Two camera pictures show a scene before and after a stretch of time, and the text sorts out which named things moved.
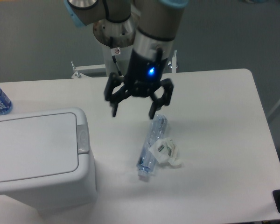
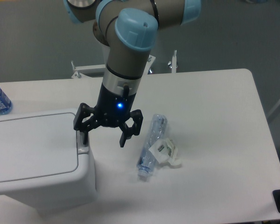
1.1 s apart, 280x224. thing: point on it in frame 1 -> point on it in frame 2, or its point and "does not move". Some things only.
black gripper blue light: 143,73 -> 113,108
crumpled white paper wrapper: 165,150 does not move
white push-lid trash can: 41,159 does not move
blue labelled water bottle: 0,104 does not move
